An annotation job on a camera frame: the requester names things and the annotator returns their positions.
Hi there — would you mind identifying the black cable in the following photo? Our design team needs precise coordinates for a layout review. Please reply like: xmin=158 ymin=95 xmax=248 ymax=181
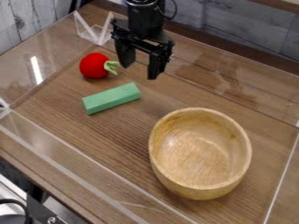
xmin=0 ymin=199 xmax=33 ymax=224

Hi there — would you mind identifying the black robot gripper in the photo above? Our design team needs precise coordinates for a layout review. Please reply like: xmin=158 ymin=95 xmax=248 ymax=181
xmin=111 ymin=19 xmax=174 ymax=80

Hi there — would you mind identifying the green rectangular block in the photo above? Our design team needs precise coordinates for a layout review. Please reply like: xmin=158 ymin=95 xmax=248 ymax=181
xmin=82 ymin=82 xmax=142 ymax=115

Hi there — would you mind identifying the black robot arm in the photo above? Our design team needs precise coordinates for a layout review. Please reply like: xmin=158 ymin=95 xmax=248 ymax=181
xmin=111 ymin=0 xmax=178 ymax=80

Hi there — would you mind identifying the clear acrylic tray enclosure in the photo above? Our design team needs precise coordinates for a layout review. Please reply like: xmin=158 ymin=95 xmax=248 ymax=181
xmin=0 ymin=17 xmax=299 ymax=224

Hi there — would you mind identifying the wooden bowl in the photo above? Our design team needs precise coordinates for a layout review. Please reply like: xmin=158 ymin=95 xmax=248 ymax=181
xmin=149 ymin=108 xmax=253 ymax=200

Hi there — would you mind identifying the red plush fruit green leaf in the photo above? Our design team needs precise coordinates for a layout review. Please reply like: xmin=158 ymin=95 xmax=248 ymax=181
xmin=79 ymin=52 xmax=119 ymax=79

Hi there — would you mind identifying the black metal bracket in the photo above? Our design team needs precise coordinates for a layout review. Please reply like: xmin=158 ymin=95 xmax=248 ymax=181
xmin=27 ymin=195 xmax=69 ymax=224

